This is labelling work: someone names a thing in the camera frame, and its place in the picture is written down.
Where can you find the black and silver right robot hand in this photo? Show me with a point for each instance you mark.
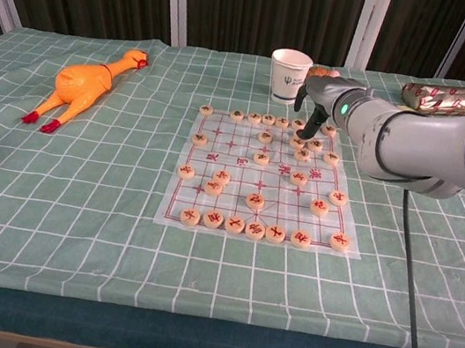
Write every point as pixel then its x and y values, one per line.
pixel 324 93

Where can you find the round wooden chess piece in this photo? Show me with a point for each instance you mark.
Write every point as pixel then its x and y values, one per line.
pixel 296 145
pixel 190 216
pixel 213 187
pixel 275 233
pixel 222 176
pixel 296 136
pixel 297 124
pixel 298 177
pixel 186 171
pixel 213 218
pixel 302 153
pixel 265 136
pixel 319 207
pixel 268 119
pixel 255 200
pixel 199 138
pixel 331 157
pixel 328 130
pixel 339 241
pixel 281 122
pixel 236 115
pixel 262 158
pixel 254 118
pixel 315 144
pixel 235 224
pixel 255 230
pixel 206 110
pixel 300 238
pixel 338 197

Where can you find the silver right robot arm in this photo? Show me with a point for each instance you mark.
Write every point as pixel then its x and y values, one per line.
pixel 426 139

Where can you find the chinese chess board with pieces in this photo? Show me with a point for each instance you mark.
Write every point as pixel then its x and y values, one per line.
pixel 237 170

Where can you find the orange turtle toy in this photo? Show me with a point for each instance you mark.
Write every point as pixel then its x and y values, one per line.
pixel 321 70

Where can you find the white paper cup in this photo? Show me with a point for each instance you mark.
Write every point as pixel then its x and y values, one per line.
pixel 288 78

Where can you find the brown silver foil packet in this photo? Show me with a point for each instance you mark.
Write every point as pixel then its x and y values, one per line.
pixel 443 100

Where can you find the yellow rubber chicken toy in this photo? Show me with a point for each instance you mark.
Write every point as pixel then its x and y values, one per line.
pixel 80 83

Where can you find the green checked tablecloth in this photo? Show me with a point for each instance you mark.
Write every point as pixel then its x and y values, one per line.
pixel 74 210

